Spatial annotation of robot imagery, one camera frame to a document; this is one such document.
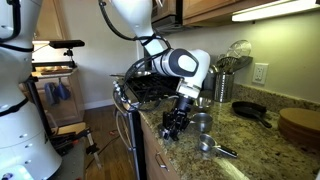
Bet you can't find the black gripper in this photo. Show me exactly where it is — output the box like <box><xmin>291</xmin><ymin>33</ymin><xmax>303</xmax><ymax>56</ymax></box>
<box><xmin>160</xmin><ymin>96</ymin><xmax>195</xmax><ymax>141</ymax></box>

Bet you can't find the medium silver measuring cup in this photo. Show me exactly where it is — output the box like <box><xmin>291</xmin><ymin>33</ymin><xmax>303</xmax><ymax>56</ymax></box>
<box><xmin>198</xmin><ymin>133</ymin><xmax>239</xmax><ymax>163</ymax></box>

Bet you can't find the wooden drawer cabinet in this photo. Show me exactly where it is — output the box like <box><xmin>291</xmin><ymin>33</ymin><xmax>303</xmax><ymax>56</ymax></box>
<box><xmin>139</xmin><ymin>114</ymin><xmax>183</xmax><ymax>180</ymax></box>

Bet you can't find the shallow steel bowl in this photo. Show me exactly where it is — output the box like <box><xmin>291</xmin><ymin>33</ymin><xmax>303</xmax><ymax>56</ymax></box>
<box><xmin>193</xmin><ymin>97</ymin><xmax>215</xmax><ymax>113</ymax></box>

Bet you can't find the stainless gas stove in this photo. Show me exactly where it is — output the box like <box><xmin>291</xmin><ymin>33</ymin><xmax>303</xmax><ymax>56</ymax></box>
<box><xmin>110</xmin><ymin>68</ymin><xmax>183</xmax><ymax>180</ymax></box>

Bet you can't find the ribbed steel utensil holder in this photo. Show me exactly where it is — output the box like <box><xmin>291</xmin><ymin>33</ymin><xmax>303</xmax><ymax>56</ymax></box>
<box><xmin>213</xmin><ymin>72</ymin><xmax>235</xmax><ymax>103</ymax></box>

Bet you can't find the black cast iron skillet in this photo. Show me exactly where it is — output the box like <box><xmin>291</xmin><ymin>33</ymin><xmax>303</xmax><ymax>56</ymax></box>
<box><xmin>231</xmin><ymin>100</ymin><xmax>273</xmax><ymax>129</ymax></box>

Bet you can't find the wooden island cabinet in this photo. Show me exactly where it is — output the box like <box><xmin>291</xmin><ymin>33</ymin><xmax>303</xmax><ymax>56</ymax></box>
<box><xmin>16</xmin><ymin>68</ymin><xmax>86</xmax><ymax>127</ymax></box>

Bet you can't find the flat wooden board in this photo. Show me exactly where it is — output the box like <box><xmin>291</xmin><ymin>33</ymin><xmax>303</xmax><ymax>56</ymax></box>
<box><xmin>54</xmin><ymin>121</ymin><xmax>87</xmax><ymax>135</ymax></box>

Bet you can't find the black clamp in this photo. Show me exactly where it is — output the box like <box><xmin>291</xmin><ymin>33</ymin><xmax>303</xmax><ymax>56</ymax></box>
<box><xmin>49</xmin><ymin>128</ymin><xmax>93</xmax><ymax>156</ymax></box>

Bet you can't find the gray robot mounting platform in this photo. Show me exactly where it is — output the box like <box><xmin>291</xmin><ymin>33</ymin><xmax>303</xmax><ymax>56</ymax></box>
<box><xmin>49</xmin><ymin>138</ymin><xmax>88</xmax><ymax>180</ymax></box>

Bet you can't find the blue oven mitt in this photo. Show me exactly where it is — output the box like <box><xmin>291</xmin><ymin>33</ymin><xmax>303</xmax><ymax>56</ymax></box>
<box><xmin>55</xmin><ymin>81</ymin><xmax>72</xmax><ymax>101</ymax></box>
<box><xmin>44</xmin><ymin>82</ymin><xmax>58</xmax><ymax>106</ymax></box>

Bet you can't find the wooden upper cabinet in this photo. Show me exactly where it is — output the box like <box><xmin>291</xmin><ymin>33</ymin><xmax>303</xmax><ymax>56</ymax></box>
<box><xmin>33</xmin><ymin>0</ymin><xmax>68</xmax><ymax>42</ymax></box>
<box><xmin>181</xmin><ymin>0</ymin><xmax>279</xmax><ymax>28</ymax></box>

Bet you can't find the round wooden cutting board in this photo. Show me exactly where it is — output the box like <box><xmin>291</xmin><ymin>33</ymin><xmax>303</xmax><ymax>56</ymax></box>
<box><xmin>277</xmin><ymin>107</ymin><xmax>320</xmax><ymax>151</ymax></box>

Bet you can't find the wooden tray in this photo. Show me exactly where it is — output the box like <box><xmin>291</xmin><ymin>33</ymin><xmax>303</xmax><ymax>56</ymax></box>
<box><xmin>39</xmin><ymin>66</ymin><xmax>74</xmax><ymax>75</ymax></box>

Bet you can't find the under-cabinet light strip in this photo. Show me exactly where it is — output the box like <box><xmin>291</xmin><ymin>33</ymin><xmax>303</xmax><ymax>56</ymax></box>
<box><xmin>231</xmin><ymin>0</ymin><xmax>320</xmax><ymax>23</ymax></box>

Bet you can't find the metal drawer handle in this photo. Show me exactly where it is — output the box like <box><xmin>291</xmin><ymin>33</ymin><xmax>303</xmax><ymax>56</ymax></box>
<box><xmin>154</xmin><ymin>152</ymin><xmax>170</xmax><ymax>172</ymax></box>

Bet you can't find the white wall outlet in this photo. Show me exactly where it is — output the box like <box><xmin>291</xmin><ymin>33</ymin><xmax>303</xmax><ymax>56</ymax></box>
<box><xmin>251</xmin><ymin>62</ymin><xmax>270</xmax><ymax>85</ymax></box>

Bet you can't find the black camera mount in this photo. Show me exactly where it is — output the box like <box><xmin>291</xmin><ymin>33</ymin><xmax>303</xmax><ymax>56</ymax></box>
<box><xmin>63</xmin><ymin>48</ymin><xmax>77</xmax><ymax>69</ymax></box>

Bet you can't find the black stereo camera bar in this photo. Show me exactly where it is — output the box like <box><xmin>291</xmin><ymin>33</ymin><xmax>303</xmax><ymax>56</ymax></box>
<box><xmin>48</xmin><ymin>39</ymin><xmax>86</xmax><ymax>50</ymax></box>

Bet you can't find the black metal stand frame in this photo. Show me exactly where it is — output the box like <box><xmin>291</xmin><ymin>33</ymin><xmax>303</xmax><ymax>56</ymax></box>
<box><xmin>24</xmin><ymin>60</ymin><xmax>79</xmax><ymax>138</ymax></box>

